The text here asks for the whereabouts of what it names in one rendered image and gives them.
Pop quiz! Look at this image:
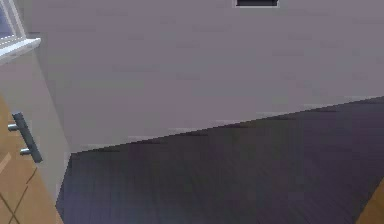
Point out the brown wooden door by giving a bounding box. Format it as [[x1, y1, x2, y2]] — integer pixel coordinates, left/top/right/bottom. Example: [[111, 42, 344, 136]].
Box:
[[0, 94, 65, 224]]

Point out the white framed window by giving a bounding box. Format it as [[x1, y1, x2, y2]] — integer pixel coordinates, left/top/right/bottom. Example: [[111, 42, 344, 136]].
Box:
[[0, 0, 42, 66]]

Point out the brown wooden furniture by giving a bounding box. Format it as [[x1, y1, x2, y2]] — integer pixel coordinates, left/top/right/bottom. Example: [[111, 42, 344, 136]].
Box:
[[355, 177, 384, 224]]

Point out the grey bar door handle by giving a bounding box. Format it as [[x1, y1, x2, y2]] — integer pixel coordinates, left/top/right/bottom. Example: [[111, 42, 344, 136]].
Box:
[[7, 111, 44, 164]]

